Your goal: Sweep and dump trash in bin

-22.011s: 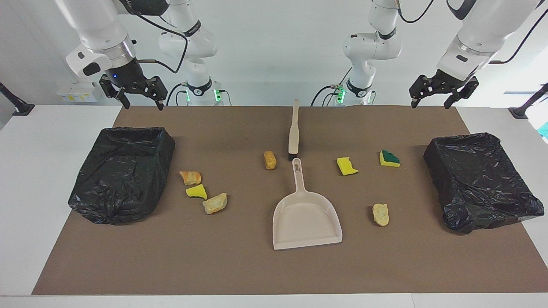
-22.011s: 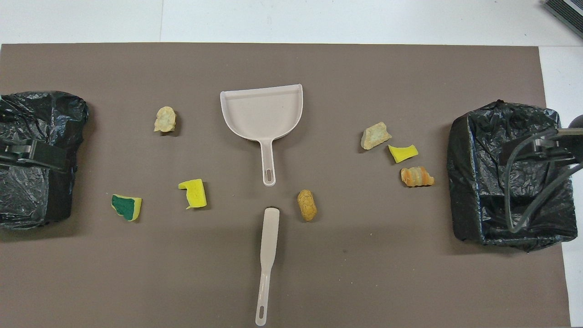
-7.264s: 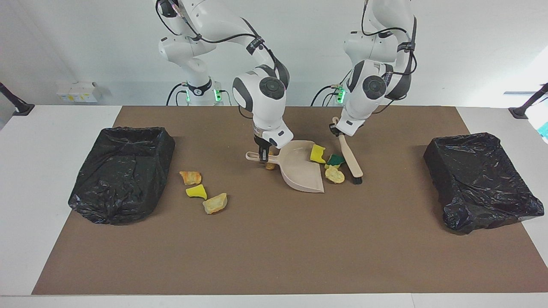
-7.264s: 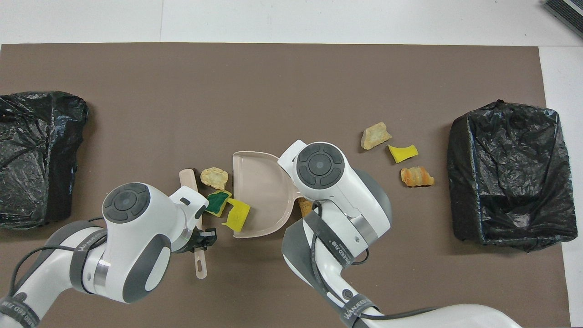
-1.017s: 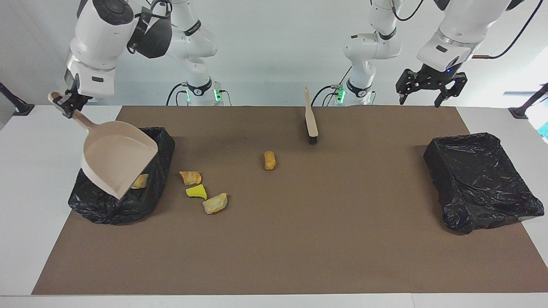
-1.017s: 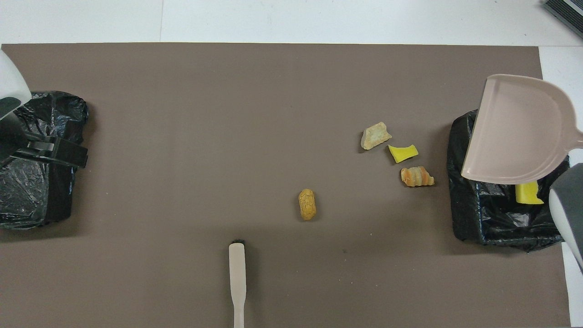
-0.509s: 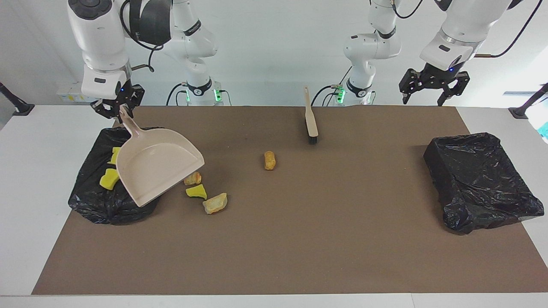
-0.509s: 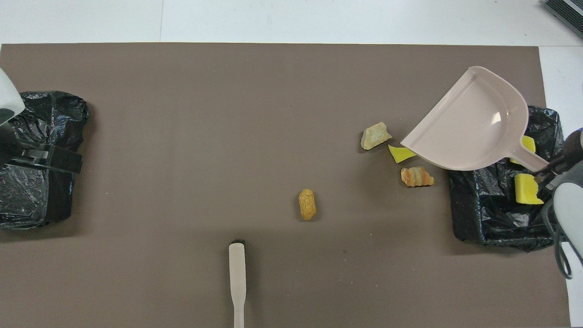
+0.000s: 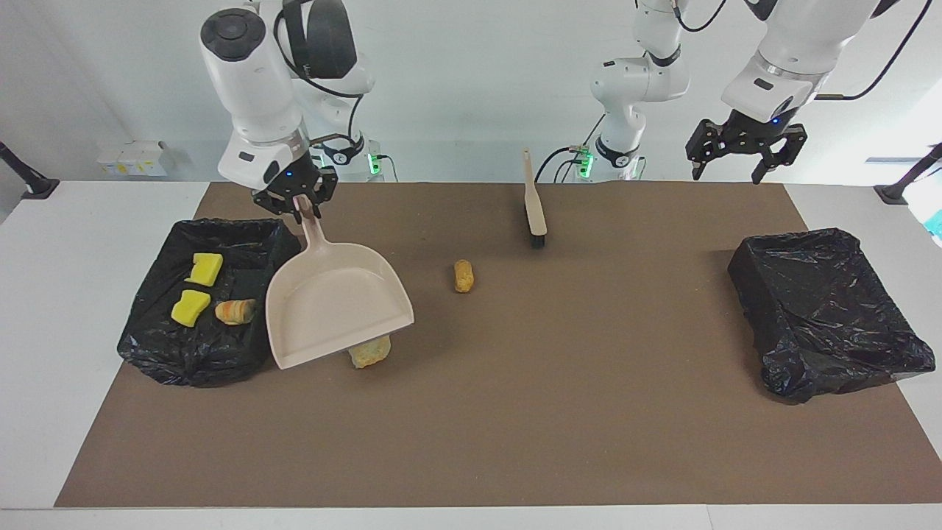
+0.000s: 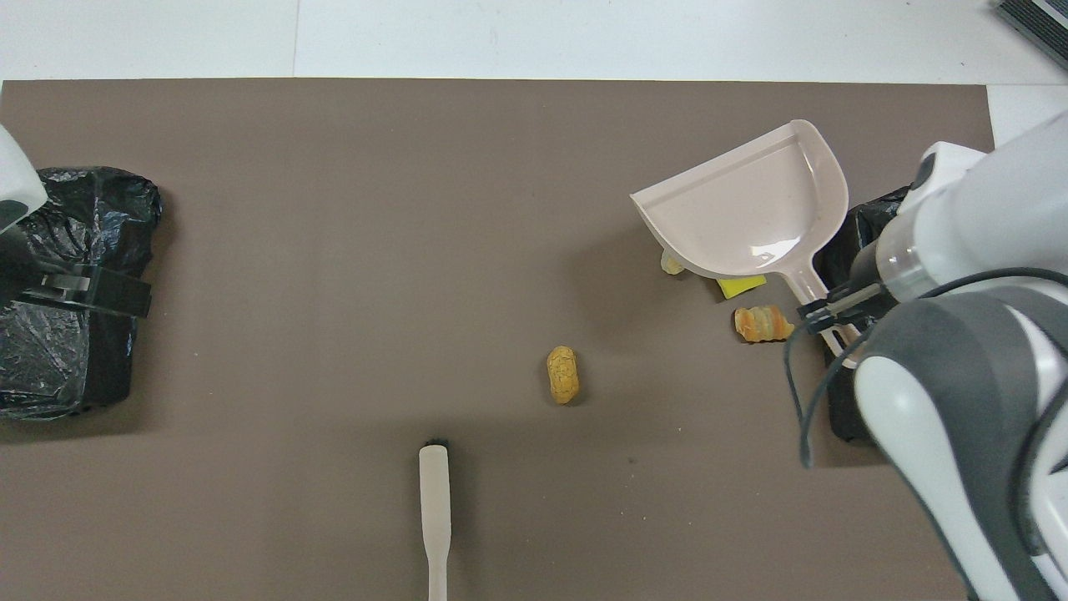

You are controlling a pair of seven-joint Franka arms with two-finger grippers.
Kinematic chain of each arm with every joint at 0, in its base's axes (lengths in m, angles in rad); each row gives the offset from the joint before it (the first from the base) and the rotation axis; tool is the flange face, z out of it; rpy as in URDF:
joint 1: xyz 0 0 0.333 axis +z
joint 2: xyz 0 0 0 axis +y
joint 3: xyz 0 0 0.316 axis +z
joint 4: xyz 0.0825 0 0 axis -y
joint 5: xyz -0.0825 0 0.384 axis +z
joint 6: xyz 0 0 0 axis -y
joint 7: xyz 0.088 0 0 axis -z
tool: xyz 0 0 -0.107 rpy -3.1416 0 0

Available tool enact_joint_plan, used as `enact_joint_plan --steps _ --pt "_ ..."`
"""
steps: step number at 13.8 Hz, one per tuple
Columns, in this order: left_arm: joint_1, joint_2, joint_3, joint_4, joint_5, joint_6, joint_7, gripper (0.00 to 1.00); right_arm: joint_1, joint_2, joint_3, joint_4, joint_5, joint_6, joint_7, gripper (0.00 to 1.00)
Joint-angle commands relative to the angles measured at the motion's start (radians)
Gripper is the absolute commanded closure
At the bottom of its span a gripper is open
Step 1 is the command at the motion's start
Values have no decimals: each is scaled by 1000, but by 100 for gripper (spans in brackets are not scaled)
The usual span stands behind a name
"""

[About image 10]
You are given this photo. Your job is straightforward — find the dark ribbed panel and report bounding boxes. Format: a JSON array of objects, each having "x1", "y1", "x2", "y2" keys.
[{"x1": 995, "y1": 0, "x2": 1068, "y2": 72}]

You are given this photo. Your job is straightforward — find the black bag lined bin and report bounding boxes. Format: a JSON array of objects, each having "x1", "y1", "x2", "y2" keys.
[
  {"x1": 814, "y1": 185, "x2": 914, "y2": 443},
  {"x1": 0, "y1": 167, "x2": 164, "y2": 421}
]

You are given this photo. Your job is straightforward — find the beige hand brush black bristles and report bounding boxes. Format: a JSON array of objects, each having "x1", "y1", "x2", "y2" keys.
[{"x1": 419, "y1": 438, "x2": 452, "y2": 601}]

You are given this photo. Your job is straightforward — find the peanut shaped brown foam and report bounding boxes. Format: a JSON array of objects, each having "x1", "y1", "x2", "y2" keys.
[{"x1": 547, "y1": 346, "x2": 581, "y2": 407}]

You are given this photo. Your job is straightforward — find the beige plastic dustpan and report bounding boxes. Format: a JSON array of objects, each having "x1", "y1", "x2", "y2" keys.
[{"x1": 630, "y1": 119, "x2": 864, "y2": 370}]

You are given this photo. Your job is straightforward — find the orange striped foam chunk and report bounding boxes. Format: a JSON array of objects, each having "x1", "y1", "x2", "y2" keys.
[{"x1": 734, "y1": 305, "x2": 796, "y2": 344}]

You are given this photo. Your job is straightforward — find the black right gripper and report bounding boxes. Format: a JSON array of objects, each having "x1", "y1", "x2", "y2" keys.
[{"x1": 795, "y1": 238, "x2": 900, "y2": 328}]

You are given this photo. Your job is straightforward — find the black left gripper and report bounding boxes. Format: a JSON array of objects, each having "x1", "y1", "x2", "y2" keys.
[{"x1": 0, "y1": 238, "x2": 153, "y2": 320}]

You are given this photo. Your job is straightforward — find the brown table mat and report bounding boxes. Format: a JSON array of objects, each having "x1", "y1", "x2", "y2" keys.
[{"x1": 0, "y1": 79, "x2": 1002, "y2": 601}]

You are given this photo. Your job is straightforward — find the small yellow sponge piece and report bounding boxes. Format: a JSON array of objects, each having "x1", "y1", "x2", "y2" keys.
[{"x1": 716, "y1": 274, "x2": 767, "y2": 300}]

